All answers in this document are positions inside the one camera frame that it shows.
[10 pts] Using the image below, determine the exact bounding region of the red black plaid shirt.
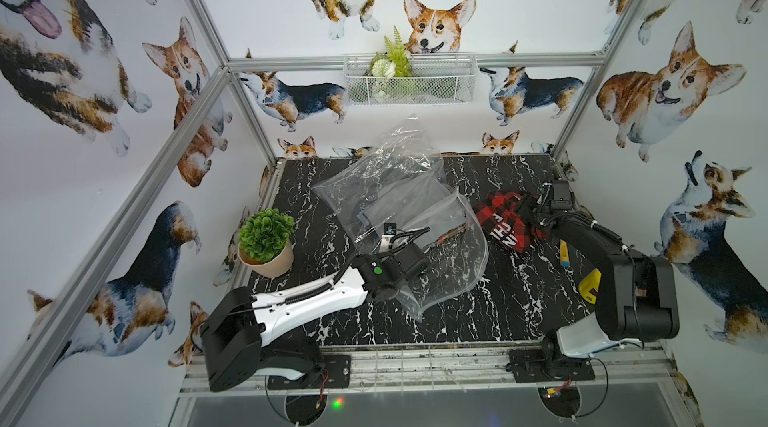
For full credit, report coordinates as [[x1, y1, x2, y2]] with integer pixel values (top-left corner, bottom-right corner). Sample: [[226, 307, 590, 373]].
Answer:
[[473, 191, 549, 253]]

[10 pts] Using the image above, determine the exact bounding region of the clear plastic vacuum bag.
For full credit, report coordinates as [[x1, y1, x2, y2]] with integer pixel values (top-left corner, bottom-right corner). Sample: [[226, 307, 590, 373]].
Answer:
[[313, 119, 489, 321]]

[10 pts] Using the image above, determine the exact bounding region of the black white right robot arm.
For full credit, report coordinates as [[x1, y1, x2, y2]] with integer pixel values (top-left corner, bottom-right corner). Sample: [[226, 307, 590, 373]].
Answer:
[[515, 180, 680, 365]]

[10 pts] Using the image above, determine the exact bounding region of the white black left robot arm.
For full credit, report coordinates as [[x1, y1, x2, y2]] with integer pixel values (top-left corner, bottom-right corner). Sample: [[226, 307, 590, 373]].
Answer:
[[200, 242, 429, 392]]

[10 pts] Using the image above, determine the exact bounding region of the yellow plastic spatula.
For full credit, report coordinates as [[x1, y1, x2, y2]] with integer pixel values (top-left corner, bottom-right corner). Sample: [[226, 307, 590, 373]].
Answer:
[[559, 240, 570, 267]]

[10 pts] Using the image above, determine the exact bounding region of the green plant in beige pot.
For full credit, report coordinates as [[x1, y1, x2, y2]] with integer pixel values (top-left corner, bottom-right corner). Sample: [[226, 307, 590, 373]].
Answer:
[[238, 208, 295, 279]]

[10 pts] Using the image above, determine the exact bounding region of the artificial fern with white flower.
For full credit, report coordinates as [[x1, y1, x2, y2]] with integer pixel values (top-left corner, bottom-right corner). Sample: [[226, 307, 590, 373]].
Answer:
[[366, 27, 414, 103]]

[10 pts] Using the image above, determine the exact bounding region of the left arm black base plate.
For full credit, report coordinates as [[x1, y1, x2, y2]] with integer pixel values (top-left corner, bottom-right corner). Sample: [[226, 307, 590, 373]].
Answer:
[[267, 354, 352, 391]]

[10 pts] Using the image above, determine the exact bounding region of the aluminium frame post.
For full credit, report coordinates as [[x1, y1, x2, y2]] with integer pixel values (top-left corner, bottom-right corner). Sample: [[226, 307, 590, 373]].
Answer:
[[550, 0, 646, 160]]

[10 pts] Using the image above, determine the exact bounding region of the white wire wall basket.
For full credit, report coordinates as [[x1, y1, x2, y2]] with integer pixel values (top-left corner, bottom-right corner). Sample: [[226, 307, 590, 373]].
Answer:
[[343, 54, 479, 106]]

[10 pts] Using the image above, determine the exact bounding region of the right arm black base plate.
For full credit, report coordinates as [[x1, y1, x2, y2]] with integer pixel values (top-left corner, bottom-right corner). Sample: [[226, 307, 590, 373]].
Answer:
[[505, 348, 596, 383]]

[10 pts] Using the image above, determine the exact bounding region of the aluminium front rail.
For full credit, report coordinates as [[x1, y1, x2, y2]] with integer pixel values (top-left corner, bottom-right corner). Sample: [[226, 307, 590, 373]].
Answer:
[[178, 342, 673, 398]]

